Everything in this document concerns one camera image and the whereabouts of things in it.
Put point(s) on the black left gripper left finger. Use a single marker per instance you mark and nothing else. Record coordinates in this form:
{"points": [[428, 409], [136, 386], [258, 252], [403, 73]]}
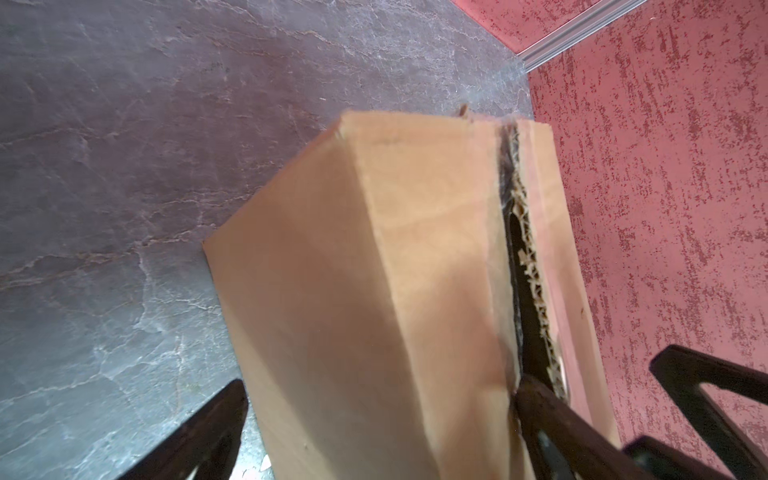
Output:
{"points": [[205, 446]]}

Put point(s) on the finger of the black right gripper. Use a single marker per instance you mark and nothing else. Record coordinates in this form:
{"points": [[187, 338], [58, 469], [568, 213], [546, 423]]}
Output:
{"points": [[664, 462], [682, 372]]}

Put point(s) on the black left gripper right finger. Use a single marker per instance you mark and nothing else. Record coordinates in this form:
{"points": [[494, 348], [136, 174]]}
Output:
{"points": [[561, 445]]}

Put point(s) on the brown cardboard express box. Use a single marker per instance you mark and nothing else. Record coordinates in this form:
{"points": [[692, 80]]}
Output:
{"points": [[388, 288]]}

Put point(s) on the right aluminium corner post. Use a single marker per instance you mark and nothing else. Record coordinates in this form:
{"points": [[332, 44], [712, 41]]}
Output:
{"points": [[587, 23]]}

